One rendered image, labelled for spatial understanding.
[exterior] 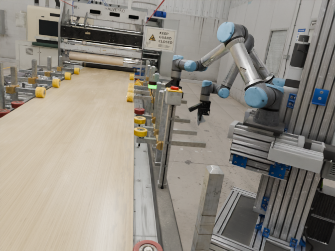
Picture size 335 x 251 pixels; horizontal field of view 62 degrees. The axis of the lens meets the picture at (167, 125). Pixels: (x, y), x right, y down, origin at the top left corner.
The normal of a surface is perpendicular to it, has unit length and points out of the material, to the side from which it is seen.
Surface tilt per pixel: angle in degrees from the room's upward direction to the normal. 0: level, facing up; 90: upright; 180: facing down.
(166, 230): 0
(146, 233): 0
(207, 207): 90
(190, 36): 90
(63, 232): 0
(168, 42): 90
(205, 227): 90
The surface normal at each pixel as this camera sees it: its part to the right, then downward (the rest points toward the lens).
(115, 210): 0.12, -0.95
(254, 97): -0.69, 0.22
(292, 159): -0.44, 0.21
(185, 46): 0.06, 0.30
